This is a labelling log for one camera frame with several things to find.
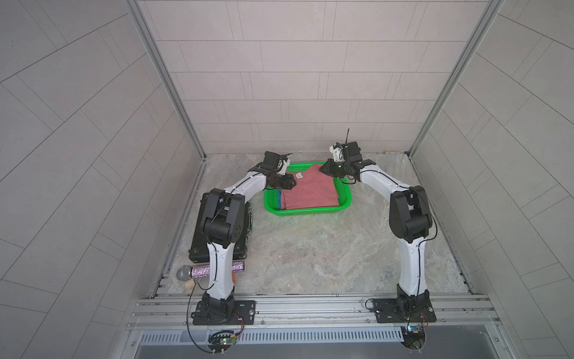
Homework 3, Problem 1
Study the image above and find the pink t-shirt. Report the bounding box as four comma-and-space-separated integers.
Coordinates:
281, 164, 339, 210

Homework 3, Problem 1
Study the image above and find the green plastic perforated basket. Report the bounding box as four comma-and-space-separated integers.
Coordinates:
264, 162, 352, 216

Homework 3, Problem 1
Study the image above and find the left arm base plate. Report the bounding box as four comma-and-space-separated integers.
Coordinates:
190, 299, 257, 326

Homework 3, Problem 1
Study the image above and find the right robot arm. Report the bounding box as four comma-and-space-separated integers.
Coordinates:
320, 142, 433, 318

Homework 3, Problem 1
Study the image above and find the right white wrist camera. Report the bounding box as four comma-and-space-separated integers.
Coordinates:
329, 142, 346, 163

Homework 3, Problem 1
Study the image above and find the left green circuit board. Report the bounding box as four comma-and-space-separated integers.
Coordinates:
207, 330, 240, 354

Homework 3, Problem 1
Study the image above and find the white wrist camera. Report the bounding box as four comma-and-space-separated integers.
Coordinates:
264, 151, 290, 175
329, 142, 346, 163

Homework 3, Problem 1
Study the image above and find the green circuit board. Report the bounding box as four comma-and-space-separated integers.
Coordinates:
207, 330, 240, 354
401, 325, 427, 351

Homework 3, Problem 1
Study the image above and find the right green circuit board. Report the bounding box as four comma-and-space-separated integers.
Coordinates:
401, 325, 427, 351

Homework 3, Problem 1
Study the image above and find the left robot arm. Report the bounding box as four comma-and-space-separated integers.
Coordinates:
197, 151, 296, 319

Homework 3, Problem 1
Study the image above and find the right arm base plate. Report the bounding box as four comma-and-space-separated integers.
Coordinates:
366, 298, 436, 324

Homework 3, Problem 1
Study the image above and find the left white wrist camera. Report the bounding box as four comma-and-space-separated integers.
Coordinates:
264, 151, 290, 175

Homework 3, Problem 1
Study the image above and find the black hard case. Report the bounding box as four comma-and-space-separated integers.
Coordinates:
188, 192, 253, 263

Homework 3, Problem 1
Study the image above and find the blue t-shirt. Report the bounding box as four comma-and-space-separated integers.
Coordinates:
273, 189, 283, 210

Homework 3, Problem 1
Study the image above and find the glittery purple microphone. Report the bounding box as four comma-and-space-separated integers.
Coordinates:
176, 260, 245, 281

